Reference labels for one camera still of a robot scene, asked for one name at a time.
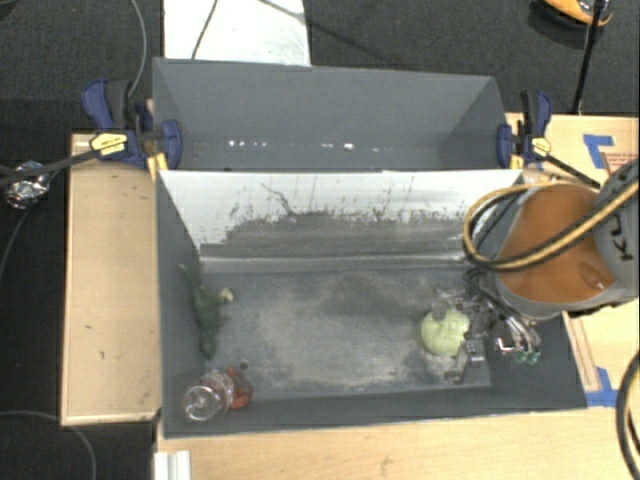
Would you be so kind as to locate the clear glass thing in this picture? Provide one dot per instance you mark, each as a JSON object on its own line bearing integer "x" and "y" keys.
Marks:
{"x": 205, "y": 398}

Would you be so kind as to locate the green toy dinosaur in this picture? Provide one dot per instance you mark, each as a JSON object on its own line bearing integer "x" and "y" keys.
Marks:
{"x": 207, "y": 313}

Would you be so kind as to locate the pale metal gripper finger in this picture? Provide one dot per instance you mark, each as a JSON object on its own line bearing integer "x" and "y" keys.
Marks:
{"x": 457, "y": 311}
{"x": 474, "y": 354}

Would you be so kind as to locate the red plastic thing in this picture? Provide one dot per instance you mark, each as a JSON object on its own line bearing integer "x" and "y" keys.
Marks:
{"x": 241, "y": 390}

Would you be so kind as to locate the pale green ball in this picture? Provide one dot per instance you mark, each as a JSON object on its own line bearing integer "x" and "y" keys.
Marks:
{"x": 442, "y": 333}

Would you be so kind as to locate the grey metal bin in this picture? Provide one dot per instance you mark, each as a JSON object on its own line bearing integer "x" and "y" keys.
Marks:
{"x": 320, "y": 328}

